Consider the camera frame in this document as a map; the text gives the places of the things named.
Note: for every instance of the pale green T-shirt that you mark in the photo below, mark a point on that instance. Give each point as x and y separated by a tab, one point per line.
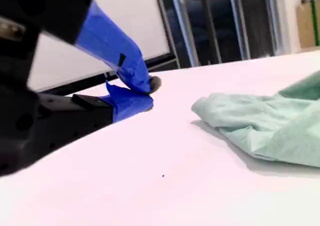
275	125

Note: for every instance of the green pole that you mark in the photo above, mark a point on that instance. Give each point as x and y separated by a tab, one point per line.
314	23

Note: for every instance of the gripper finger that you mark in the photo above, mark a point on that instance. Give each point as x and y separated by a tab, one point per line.
130	105
110	40

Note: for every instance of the white board panel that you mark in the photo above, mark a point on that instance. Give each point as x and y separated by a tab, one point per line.
125	18

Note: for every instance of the metal window frame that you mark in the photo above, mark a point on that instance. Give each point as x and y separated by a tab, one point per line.
182	28

